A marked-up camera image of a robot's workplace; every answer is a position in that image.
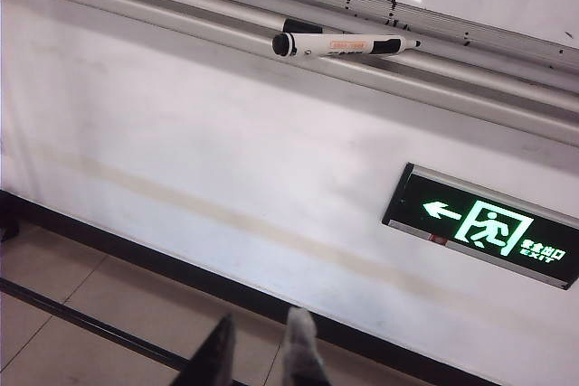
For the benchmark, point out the grey padded right gripper right finger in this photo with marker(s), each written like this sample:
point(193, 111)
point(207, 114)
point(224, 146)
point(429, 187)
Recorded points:
point(300, 350)

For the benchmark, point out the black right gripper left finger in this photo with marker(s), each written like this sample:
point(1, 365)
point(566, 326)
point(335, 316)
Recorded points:
point(217, 359)

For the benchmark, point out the aluminium whiteboard pen tray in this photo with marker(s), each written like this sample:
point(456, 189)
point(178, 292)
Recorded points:
point(181, 20)

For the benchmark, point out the dark object at floor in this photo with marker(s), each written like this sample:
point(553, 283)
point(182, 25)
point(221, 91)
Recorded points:
point(6, 223)

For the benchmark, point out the green illuminated exit sign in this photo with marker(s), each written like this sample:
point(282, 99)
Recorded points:
point(416, 196)

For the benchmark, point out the black floor rail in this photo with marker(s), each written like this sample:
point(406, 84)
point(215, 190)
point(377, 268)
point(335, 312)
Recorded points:
point(90, 325)

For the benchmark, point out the black wall baseboard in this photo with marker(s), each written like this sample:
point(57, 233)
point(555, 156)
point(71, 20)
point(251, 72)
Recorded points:
point(135, 252)

